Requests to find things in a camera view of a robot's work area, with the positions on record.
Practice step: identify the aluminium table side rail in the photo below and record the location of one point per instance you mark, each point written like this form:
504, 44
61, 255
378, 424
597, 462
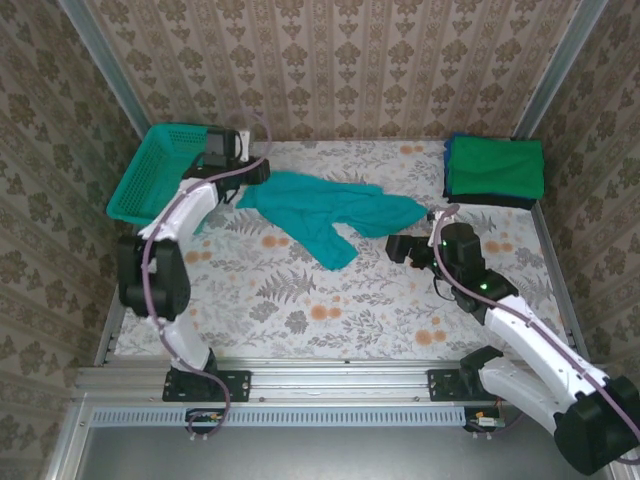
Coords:
107, 340
544, 235

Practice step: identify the aluminium mounting rail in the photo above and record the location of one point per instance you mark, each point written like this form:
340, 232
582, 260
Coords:
340, 385

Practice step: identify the floral tablecloth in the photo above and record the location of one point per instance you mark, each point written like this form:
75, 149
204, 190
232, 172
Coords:
350, 310

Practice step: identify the blue folded t-shirt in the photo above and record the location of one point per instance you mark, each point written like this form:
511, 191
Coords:
447, 175

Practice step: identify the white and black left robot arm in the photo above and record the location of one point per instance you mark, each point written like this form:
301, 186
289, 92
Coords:
170, 285

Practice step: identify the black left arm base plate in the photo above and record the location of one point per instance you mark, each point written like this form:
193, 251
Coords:
240, 385

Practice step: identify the grey metal sheet panel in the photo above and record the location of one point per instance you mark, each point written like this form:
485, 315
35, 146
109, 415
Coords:
325, 455

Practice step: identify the green folded t-shirt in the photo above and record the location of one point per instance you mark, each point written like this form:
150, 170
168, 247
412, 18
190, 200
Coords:
495, 165

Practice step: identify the black folded t-shirt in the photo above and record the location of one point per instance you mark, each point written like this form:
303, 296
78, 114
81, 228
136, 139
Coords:
490, 202

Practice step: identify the teal plastic mesh basket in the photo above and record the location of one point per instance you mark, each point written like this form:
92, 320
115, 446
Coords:
150, 175

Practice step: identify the aluminium frame post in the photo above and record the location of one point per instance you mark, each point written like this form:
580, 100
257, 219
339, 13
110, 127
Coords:
560, 65
100, 55

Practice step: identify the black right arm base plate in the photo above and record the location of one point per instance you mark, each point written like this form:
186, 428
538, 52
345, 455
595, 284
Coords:
442, 385

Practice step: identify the teal t-shirt with print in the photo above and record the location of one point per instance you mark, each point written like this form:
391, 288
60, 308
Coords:
310, 205

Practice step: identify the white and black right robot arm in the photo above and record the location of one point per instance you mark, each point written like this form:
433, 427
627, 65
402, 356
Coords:
525, 395

